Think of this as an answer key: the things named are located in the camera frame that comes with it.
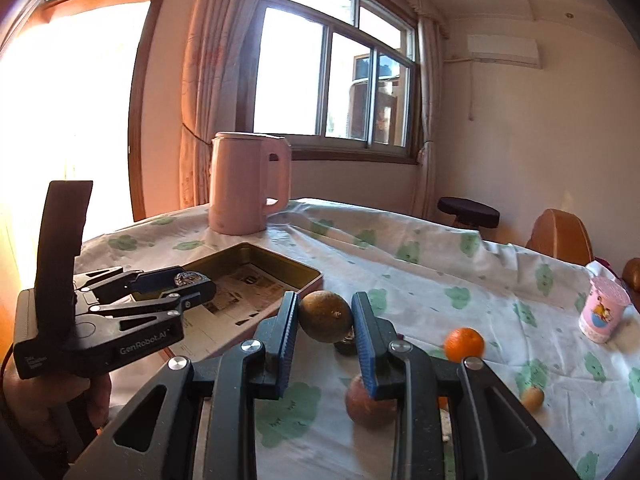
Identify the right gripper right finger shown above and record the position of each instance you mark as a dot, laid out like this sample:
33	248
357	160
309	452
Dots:
493	435

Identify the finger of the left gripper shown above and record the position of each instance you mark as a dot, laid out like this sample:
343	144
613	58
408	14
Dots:
172	299
161	280

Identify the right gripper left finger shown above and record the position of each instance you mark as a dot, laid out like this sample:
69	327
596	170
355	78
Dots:
197	417

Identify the small yellow-brown longan fruit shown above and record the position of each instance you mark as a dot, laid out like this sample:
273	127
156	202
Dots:
532	398

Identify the bumpy orange mandarin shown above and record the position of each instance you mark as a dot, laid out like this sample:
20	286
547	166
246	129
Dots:
463	342

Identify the brown round passion fruit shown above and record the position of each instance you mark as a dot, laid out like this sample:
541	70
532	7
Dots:
366	412

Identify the greenish-brown round fruit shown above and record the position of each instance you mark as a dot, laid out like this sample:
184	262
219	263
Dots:
325	316

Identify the person's left hand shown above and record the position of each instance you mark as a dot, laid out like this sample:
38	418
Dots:
28	404

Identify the printed paper sheet in tin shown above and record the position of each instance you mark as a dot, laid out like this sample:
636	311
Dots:
243	298

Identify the pink rectangular tin box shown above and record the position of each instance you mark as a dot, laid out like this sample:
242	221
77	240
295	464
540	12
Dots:
215	262

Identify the white green cloud tablecloth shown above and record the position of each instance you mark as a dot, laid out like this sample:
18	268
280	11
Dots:
428	280

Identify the pink electric kettle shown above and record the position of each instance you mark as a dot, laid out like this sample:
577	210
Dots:
250	178

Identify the pink cartoon cup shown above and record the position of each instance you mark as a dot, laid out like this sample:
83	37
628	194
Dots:
603	309

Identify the brown leather sofa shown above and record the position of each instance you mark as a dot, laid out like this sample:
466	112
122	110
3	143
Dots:
631	274

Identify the brown leather armchair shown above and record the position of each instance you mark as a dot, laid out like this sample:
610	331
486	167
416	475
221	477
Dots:
561	235

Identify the black round stool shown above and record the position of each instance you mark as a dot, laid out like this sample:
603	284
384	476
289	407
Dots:
469	213

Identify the pale right curtain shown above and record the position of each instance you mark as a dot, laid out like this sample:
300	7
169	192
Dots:
431	57

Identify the window with frame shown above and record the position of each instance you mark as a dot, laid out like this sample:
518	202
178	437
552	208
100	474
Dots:
338	78

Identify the white wall air conditioner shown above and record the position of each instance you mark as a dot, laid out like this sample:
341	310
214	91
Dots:
505	50

